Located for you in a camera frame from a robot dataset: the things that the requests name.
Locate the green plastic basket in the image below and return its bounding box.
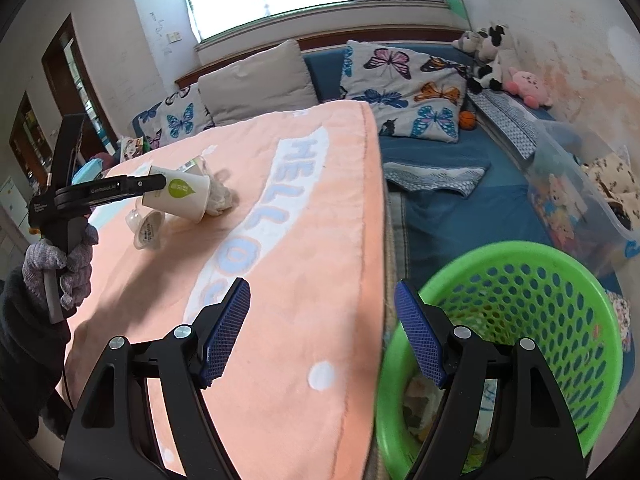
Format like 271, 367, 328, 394
375, 241, 624, 480

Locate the grey patterned cloth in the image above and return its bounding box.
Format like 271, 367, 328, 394
469, 91, 542, 159

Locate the wooden cabinet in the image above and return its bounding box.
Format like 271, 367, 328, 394
8, 91, 54, 187

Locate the blue bed sheet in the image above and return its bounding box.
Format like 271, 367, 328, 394
132, 42, 628, 396

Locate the small butterfly print pillow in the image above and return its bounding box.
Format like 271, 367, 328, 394
132, 84, 217, 151

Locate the grey and white plush toy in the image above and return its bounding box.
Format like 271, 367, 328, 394
451, 29, 482, 54

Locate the light blue box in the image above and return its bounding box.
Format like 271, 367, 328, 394
71, 159, 104, 187

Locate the white cabinet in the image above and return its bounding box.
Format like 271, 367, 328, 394
0, 174, 32, 262

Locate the person's left hand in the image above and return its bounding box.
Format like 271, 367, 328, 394
22, 224, 99, 313

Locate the thin black cable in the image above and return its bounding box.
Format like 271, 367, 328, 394
60, 360, 81, 411

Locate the peach printed blanket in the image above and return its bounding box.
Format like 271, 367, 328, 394
65, 100, 390, 480

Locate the pink round plush toy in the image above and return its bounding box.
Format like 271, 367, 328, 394
501, 66, 554, 111

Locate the wooden headboard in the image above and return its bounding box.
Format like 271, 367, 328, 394
174, 24, 455, 89

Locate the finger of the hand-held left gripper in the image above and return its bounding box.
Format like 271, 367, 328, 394
55, 172, 167, 211

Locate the beige pillow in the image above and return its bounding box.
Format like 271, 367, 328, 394
196, 39, 322, 127

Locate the crumpled clear plastic wrapper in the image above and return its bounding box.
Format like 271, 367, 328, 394
204, 172, 237, 218

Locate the wooden door frame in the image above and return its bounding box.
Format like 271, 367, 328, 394
41, 14, 122, 147

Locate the cartoon print packet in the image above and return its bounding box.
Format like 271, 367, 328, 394
119, 136, 147, 162

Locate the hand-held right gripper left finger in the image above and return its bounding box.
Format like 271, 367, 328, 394
57, 277, 251, 480

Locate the large butterfly print pillow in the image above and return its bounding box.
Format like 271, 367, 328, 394
339, 39, 474, 144

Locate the person's left forearm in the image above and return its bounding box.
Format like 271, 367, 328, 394
0, 265, 74, 441

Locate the small clear yogurt cup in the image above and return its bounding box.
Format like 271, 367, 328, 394
131, 209, 167, 251

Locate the white paper cup green leaf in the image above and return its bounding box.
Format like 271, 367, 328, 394
141, 164, 212, 224

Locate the black and white cow plush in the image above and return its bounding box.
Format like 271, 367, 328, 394
466, 56, 504, 94

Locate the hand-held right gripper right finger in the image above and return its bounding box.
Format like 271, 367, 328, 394
394, 280, 586, 480

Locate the clear plastic storage box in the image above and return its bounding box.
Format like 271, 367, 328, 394
524, 124, 640, 283

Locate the folded grey wave-print cloth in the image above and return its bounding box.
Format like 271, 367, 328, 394
384, 161, 489, 197

